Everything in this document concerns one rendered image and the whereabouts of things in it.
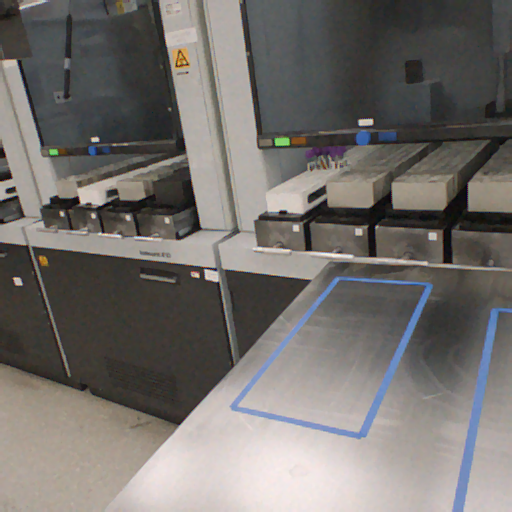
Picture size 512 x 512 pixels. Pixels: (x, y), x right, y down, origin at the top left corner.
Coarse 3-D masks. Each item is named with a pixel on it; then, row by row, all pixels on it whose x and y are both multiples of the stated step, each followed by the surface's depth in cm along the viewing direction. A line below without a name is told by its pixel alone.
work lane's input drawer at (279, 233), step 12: (264, 216) 123; (276, 216) 121; (288, 216) 119; (300, 216) 118; (312, 216) 121; (264, 228) 123; (276, 228) 121; (288, 228) 119; (300, 228) 118; (264, 240) 125; (276, 240) 123; (288, 240) 121; (300, 240) 119; (264, 252) 120; (276, 252) 118; (288, 252) 117
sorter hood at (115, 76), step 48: (48, 0) 146; (96, 0) 136; (144, 0) 128; (48, 48) 153; (96, 48) 143; (144, 48) 133; (48, 96) 161; (96, 96) 149; (144, 96) 139; (48, 144) 170; (96, 144) 156; (144, 144) 144
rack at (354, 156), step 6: (384, 144) 162; (390, 144) 164; (348, 150) 161; (354, 150) 160; (360, 150) 158; (366, 150) 157; (372, 150) 156; (378, 150) 156; (348, 156) 152; (354, 156) 151; (360, 156) 149; (366, 156) 148; (348, 162) 144; (354, 162) 143; (360, 162) 145
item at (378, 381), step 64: (320, 320) 70; (384, 320) 67; (448, 320) 65; (256, 384) 58; (320, 384) 56; (384, 384) 55; (448, 384) 53; (192, 448) 50; (256, 448) 48; (320, 448) 47; (384, 448) 46; (448, 448) 45
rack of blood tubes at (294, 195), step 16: (304, 176) 135; (320, 176) 133; (336, 176) 133; (272, 192) 123; (288, 192) 121; (304, 192) 120; (320, 192) 138; (272, 208) 124; (288, 208) 122; (304, 208) 121
